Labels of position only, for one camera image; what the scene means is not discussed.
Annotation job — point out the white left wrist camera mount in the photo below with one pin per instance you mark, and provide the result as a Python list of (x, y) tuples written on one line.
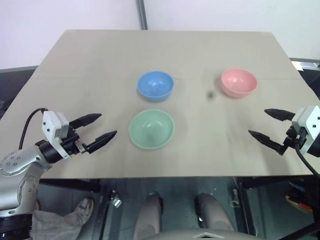
[(50, 122)]

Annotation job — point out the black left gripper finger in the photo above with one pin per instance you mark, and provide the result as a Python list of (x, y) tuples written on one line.
[(101, 140), (86, 119)]

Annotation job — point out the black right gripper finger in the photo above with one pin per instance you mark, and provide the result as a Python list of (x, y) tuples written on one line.
[(281, 114), (268, 141)]

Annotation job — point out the blue bowl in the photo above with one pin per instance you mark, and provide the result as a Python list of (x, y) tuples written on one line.
[(155, 85)]

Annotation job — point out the grey robot leg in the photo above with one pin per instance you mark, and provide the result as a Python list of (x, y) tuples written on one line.
[(215, 215), (148, 215)]

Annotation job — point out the red and yellow object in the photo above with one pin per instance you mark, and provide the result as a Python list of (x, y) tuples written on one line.
[(300, 203)]

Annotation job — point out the silver table clamp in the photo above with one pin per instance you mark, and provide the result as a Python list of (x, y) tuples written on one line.
[(115, 200), (235, 198)]

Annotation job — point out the grey robot right leg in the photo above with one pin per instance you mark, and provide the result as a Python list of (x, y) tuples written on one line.
[(215, 215)]

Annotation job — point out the grey robot left leg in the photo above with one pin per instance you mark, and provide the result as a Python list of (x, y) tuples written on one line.
[(148, 215)]

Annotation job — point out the grey trouser leg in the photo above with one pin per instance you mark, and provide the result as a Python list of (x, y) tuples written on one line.
[(52, 225)]

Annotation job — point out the white sneaker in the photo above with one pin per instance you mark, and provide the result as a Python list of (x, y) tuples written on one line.
[(83, 210)]

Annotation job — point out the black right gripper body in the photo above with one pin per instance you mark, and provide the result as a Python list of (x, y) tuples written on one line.
[(295, 138)]

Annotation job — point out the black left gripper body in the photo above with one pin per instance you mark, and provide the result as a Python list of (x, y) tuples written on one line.
[(71, 146)]

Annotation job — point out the green bowl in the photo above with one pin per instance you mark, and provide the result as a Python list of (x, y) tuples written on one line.
[(151, 127)]

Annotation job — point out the black side table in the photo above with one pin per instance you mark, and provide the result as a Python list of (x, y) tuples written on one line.
[(15, 82)]

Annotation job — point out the pink red bowl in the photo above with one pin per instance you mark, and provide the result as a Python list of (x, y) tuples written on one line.
[(238, 81)]

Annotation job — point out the grey metal post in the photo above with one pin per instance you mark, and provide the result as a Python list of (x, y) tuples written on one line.
[(142, 13)]

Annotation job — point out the grey robot torso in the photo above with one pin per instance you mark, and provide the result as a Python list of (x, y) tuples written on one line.
[(200, 236)]

